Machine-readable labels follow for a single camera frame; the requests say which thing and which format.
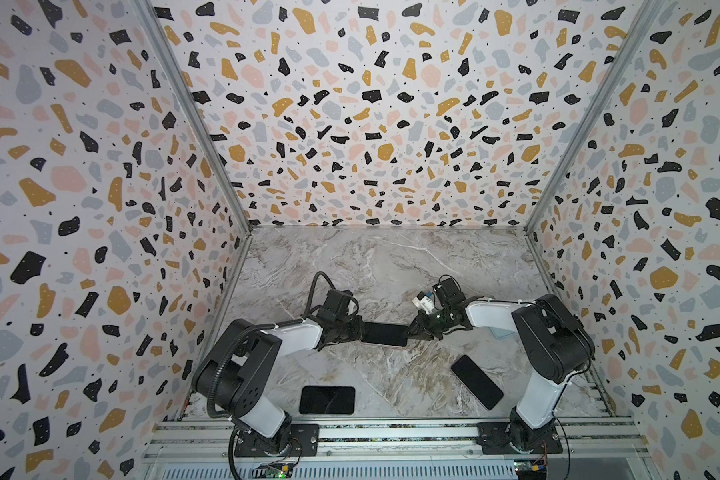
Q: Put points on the light blue phone case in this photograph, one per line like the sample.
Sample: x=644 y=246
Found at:
x=503 y=329

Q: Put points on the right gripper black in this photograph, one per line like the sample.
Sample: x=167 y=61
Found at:
x=428 y=323

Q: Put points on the left circuit board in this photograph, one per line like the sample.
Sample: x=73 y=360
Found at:
x=276 y=470

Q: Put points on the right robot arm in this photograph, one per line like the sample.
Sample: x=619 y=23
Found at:
x=554 y=340

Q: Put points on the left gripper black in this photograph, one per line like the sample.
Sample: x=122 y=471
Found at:
x=356 y=322

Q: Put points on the right circuit board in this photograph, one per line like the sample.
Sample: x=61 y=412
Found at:
x=530 y=470

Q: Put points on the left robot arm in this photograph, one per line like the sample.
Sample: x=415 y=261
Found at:
x=233 y=375

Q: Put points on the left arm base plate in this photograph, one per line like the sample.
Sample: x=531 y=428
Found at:
x=291 y=440

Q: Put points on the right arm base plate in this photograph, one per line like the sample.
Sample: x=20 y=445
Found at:
x=515 y=437

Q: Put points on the black phone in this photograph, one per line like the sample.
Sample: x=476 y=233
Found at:
x=327 y=400
x=479 y=384
x=385 y=334

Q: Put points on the circuit board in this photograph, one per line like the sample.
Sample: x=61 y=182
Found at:
x=276 y=470
x=530 y=470

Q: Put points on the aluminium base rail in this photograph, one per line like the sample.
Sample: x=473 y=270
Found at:
x=594 y=448

